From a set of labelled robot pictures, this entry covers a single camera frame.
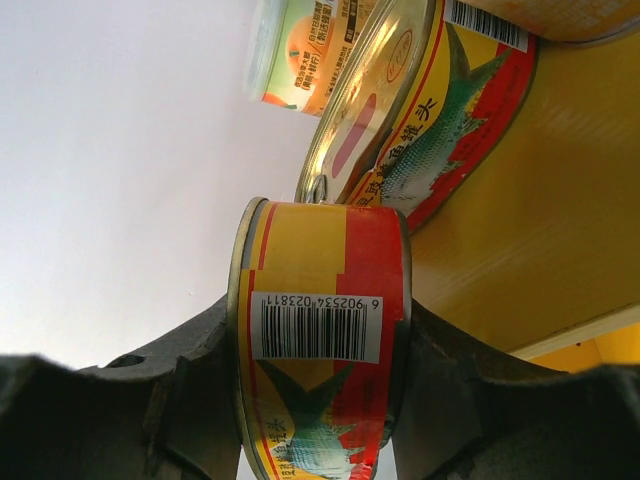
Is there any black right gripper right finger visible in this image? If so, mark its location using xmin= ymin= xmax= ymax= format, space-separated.
xmin=392 ymin=304 xmax=639 ymax=479

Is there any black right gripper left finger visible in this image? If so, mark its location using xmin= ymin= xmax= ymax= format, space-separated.
xmin=1 ymin=300 xmax=241 ymax=479

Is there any oval fish tin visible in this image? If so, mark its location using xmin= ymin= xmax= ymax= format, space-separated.
xmin=295 ymin=1 xmax=537 ymax=229
xmin=227 ymin=198 xmax=412 ymax=479

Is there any orange can with white lid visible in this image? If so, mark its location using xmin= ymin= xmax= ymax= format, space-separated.
xmin=245 ymin=0 xmax=376 ymax=117

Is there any orange label can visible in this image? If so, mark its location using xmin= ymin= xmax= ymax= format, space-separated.
xmin=467 ymin=0 xmax=639 ymax=45

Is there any yellow wooden shelf cabinet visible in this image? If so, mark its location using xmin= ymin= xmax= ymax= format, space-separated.
xmin=412 ymin=34 xmax=639 ymax=371

